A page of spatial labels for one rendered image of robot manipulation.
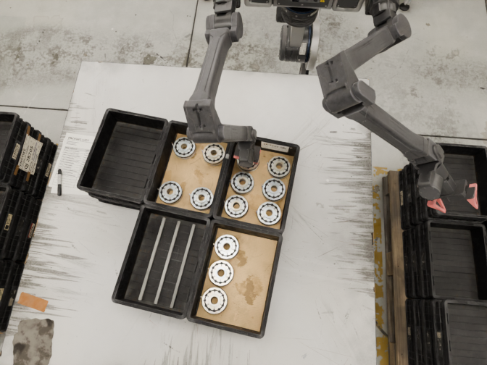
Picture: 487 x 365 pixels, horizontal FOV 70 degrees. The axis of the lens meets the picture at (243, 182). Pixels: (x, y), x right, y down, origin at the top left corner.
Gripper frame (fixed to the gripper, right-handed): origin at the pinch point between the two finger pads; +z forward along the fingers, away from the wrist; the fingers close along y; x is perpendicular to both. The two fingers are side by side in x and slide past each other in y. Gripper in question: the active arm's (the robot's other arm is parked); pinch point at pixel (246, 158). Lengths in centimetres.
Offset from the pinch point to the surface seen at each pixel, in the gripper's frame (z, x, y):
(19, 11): 90, 121, -230
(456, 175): 34, 34, 111
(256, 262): 4.9, -42.5, 15.3
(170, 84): 17, 40, -53
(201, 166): 4.9, -7.0, -19.6
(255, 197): 4.3, -15.1, 7.8
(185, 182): 5.3, -15.8, -24.5
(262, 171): 3.9, -2.3, 8.1
